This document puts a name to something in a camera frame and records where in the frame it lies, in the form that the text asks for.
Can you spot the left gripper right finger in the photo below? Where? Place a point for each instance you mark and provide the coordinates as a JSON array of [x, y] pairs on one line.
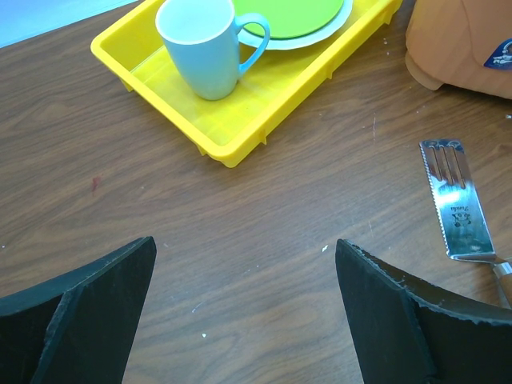
[[407, 330]]

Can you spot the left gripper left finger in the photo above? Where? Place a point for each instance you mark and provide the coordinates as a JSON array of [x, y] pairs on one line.
[[78, 327]]

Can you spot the orange plastic dish bin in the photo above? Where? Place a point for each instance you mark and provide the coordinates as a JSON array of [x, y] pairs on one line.
[[466, 44]]

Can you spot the yellow plastic tray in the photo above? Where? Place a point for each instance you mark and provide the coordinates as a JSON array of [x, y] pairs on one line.
[[229, 129]]

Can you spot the white scalloped plate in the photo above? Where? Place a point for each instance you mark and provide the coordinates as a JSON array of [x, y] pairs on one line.
[[309, 39]]

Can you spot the light blue mug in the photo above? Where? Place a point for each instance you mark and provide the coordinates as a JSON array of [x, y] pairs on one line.
[[202, 40]]

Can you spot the lime green plate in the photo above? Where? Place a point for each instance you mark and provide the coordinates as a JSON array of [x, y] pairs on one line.
[[291, 18]]

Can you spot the slotted spatula wooden handle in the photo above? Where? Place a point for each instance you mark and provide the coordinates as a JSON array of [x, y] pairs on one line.
[[462, 222]]

